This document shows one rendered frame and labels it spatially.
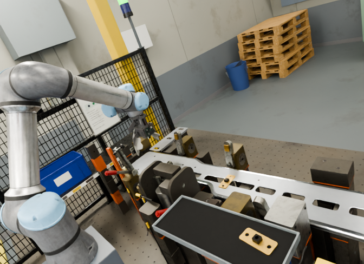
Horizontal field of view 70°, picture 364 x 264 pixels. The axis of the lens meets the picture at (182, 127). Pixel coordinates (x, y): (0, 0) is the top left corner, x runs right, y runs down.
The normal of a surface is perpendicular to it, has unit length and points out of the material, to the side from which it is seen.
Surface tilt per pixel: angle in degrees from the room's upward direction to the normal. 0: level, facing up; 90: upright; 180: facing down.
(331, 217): 0
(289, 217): 0
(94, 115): 90
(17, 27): 90
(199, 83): 90
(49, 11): 90
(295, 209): 0
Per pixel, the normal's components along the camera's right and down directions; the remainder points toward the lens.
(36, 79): 0.28, 0.12
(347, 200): -0.33, -0.87
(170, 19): 0.65, 0.09
